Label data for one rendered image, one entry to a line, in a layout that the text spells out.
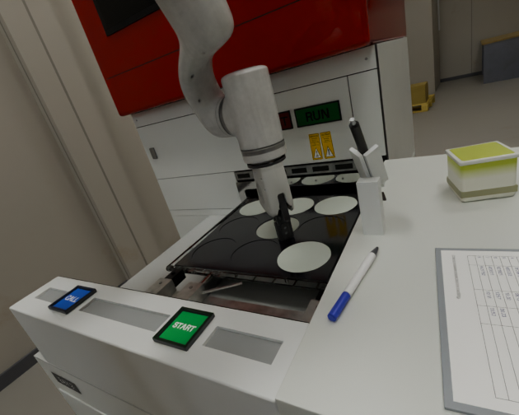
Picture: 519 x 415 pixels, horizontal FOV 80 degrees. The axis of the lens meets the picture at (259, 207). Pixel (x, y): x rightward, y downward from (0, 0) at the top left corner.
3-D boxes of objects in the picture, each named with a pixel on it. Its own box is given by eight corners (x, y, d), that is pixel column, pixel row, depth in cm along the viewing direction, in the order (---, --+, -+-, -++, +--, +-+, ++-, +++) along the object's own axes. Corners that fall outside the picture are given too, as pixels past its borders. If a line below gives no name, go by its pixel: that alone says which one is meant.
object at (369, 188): (367, 216, 51) (356, 138, 46) (392, 216, 49) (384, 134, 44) (359, 235, 46) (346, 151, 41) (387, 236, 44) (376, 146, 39)
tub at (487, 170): (445, 186, 54) (444, 148, 51) (496, 179, 51) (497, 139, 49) (460, 204, 47) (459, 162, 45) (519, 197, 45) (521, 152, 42)
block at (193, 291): (194, 293, 59) (189, 280, 58) (208, 296, 57) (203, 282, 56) (165, 324, 53) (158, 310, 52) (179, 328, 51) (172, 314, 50)
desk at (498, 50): (520, 67, 691) (522, 30, 663) (528, 76, 587) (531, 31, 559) (479, 75, 733) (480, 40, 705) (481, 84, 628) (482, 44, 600)
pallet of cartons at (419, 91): (357, 121, 606) (354, 98, 589) (369, 112, 667) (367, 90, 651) (429, 110, 533) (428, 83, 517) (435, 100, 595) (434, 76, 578)
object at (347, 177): (245, 207, 102) (238, 180, 99) (387, 202, 79) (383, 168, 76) (243, 209, 101) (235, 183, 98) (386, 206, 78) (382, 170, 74)
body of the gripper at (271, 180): (240, 156, 63) (255, 205, 67) (252, 165, 53) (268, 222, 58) (275, 145, 64) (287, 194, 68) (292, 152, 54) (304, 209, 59)
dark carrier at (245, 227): (251, 199, 94) (250, 198, 94) (368, 194, 76) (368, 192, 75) (175, 267, 67) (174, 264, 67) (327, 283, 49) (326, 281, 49)
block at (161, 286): (165, 288, 63) (160, 276, 62) (177, 290, 61) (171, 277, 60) (135, 316, 57) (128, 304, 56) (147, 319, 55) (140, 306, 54)
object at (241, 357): (89, 327, 68) (58, 275, 63) (332, 406, 39) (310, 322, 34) (46, 362, 61) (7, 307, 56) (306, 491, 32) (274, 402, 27)
